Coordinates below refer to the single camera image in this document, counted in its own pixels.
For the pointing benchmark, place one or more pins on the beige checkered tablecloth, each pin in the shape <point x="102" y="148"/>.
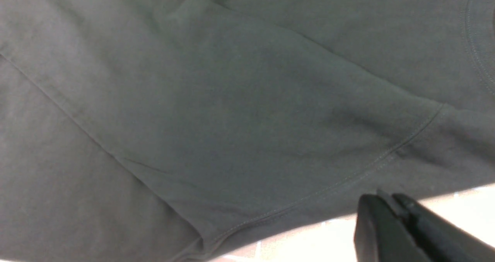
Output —
<point x="457" y="226"/>

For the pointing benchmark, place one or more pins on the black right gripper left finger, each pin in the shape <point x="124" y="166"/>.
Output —
<point x="380" y="234"/>

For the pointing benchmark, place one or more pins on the dark gray long-sleeved shirt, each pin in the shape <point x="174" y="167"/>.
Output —
<point x="180" y="130"/>

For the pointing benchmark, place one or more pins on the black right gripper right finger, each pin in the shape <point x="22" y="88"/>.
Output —
<point x="438" y="238"/>

